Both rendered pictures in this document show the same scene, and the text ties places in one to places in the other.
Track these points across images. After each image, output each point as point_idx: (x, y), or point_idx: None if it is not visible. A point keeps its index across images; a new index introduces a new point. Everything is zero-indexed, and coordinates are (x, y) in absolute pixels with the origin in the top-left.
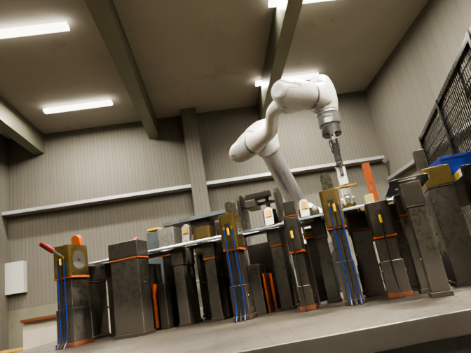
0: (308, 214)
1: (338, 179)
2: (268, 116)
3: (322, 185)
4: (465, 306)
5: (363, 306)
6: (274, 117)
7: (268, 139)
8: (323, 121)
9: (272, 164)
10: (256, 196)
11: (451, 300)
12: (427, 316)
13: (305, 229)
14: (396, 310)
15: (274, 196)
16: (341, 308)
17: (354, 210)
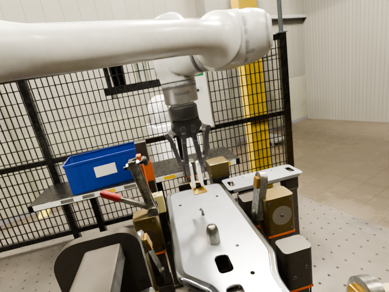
0: (154, 254)
1: (144, 181)
2: (193, 43)
3: (266, 188)
4: (349, 219)
5: (314, 270)
6: (195, 54)
7: (40, 75)
8: (197, 97)
9: None
10: (118, 287)
11: (322, 226)
12: (377, 225)
13: (165, 281)
14: (352, 241)
15: (142, 251)
16: (317, 287)
17: (204, 212)
